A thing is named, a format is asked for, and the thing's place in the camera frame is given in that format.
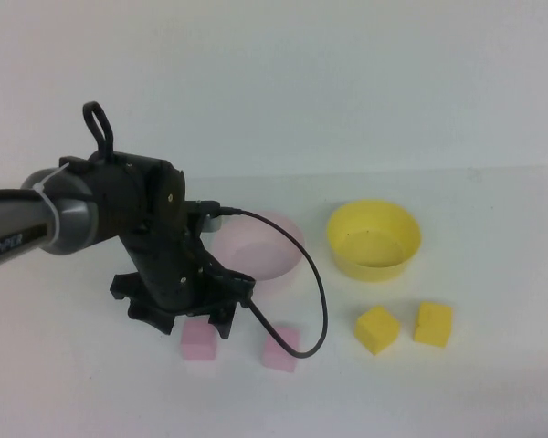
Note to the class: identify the pale pink round bowl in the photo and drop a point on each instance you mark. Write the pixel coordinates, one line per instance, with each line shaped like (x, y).
(265, 255)

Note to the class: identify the yellow foam cube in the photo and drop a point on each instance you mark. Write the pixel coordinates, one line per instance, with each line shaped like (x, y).
(433, 325)
(376, 330)

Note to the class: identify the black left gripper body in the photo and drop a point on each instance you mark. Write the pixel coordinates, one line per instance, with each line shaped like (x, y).
(164, 274)

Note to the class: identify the pink foam cube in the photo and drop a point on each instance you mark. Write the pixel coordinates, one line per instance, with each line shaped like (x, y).
(200, 342)
(278, 358)

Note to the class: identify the yellow round bowl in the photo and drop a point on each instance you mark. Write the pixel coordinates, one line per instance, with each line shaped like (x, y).
(374, 246)

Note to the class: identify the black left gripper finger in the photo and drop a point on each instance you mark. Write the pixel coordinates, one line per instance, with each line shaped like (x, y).
(166, 325)
(226, 321)

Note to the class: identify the left grey black robot arm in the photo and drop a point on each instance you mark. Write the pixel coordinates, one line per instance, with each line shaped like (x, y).
(119, 191)

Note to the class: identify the white zip tie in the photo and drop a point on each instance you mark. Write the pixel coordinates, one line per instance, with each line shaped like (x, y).
(50, 214)

